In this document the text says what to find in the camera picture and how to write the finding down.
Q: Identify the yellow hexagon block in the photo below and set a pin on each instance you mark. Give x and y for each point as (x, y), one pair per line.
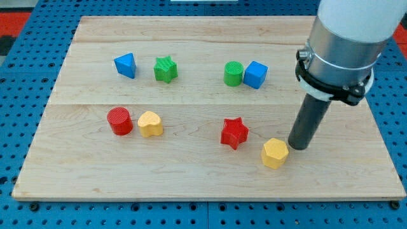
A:
(274, 153)

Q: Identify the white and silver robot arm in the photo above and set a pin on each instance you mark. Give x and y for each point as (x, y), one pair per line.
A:
(345, 42)

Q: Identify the red star block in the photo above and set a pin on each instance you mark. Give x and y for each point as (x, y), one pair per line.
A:
(234, 132)

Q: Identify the green cylinder block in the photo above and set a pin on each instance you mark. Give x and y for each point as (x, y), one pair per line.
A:
(233, 72)

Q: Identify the yellow heart block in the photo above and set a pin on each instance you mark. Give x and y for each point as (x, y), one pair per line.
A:
(150, 124)

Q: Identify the green star block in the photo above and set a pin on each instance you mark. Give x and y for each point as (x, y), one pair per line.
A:
(165, 69)

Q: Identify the light wooden board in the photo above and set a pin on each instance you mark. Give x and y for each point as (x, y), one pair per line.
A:
(75, 156)

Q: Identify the blue cube block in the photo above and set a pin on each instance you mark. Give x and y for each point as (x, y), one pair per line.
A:
(255, 74)

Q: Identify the red cylinder block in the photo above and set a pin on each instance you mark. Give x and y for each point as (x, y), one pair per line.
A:
(120, 121)

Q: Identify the blue triangle block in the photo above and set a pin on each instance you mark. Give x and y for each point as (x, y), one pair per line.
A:
(125, 65)

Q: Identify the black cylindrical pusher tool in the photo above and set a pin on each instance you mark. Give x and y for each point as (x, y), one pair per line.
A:
(309, 117)

